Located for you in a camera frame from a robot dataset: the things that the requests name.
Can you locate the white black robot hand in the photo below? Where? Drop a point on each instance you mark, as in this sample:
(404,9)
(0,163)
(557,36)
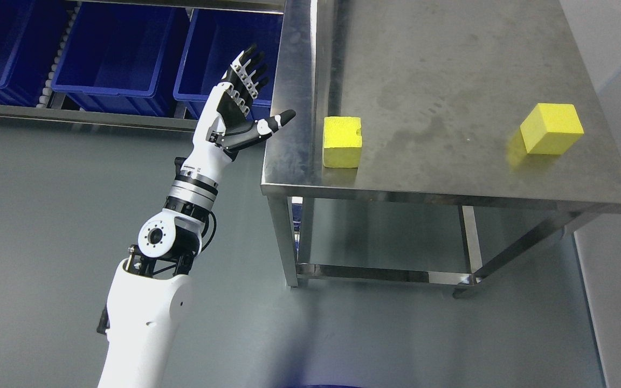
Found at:
(225,121)

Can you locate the yellow foam block with notch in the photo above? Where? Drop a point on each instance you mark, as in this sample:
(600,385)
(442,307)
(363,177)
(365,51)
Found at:
(342,142)

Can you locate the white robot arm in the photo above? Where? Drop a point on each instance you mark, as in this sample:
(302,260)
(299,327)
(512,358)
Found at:
(152,290)

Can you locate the blue plastic bin middle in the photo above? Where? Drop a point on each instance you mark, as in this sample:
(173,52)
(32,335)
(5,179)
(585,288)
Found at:
(123,58)

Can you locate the blue plastic bin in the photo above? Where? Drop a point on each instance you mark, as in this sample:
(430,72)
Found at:
(123,58)
(30,32)
(215,38)

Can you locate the metal roller shelf rack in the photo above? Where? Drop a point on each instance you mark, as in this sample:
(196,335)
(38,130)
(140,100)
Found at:
(54,110)

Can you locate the yellow foam cube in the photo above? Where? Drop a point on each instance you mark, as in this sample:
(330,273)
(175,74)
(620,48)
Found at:
(551,129)

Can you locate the blue plastic bin right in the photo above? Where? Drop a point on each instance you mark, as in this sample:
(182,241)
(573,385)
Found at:
(215,38)

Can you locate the stainless steel table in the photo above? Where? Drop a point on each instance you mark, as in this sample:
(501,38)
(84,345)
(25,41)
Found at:
(441,88)

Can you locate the blue plastic bin left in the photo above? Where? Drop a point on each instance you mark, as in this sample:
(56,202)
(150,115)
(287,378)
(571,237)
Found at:
(30,32)

